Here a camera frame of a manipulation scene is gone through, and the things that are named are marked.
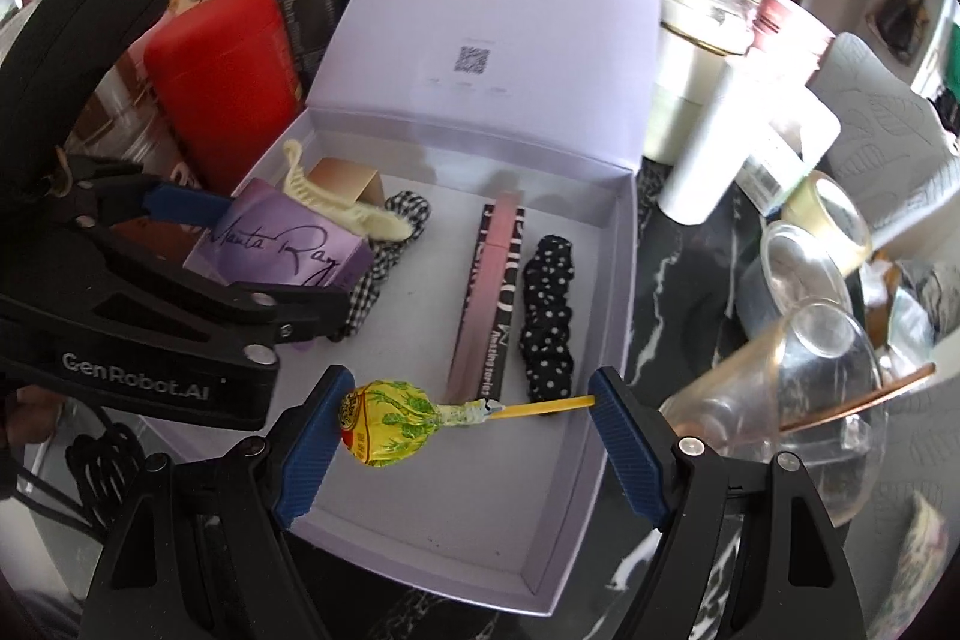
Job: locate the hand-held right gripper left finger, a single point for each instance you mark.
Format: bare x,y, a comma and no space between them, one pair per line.
311,445

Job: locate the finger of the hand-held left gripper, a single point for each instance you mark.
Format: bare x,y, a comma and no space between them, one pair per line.
184,205
285,314

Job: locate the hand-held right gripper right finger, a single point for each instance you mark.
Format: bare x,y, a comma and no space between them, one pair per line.
630,445

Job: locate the yellow lollipop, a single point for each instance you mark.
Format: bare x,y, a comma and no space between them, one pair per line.
382,422

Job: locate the small purple box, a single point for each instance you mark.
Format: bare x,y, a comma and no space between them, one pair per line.
255,235

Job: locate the checkered scrunchie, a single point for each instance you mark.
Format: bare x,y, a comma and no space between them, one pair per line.
375,280

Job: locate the cream hair claw clip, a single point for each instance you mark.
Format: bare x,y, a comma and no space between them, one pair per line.
330,205

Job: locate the small tan box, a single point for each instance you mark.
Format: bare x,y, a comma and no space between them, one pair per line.
345,175

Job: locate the black polka dot scrunchie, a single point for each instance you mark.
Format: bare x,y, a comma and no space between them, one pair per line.
547,310

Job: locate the pink and black long box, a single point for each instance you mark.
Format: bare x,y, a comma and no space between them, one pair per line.
480,310

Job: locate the lavender gift box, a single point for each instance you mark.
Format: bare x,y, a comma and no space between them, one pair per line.
525,85

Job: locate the person's left hand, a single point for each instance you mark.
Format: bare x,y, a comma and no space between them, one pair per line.
26,415

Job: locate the red canister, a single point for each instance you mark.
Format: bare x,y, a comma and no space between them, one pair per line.
225,78

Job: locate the glass mug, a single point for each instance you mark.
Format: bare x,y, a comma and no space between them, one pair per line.
750,385

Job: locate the black openwork object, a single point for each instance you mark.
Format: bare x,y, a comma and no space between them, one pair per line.
101,475

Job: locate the metal strainer cup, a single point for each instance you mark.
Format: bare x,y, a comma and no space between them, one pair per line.
772,302

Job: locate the brown stirring stick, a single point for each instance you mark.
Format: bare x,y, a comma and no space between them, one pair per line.
862,396

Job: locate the white cylinder container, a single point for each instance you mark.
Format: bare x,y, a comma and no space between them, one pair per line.
712,160

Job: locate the beige tape roll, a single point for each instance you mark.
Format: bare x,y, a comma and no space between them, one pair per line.
806,197

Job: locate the printed fabric bag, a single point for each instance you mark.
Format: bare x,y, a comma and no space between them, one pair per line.
915,565

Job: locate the white medicine box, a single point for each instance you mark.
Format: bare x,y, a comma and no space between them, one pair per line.
795,138

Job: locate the white lidded ceramic pot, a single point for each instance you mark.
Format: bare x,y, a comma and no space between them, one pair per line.
690,85

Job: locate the grey padded chair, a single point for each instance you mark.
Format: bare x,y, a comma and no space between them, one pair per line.
885,115

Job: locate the stack of pink bowls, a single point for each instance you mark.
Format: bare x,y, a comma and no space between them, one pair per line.
787,25

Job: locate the dark handbag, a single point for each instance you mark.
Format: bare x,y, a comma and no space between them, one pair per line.
904,18

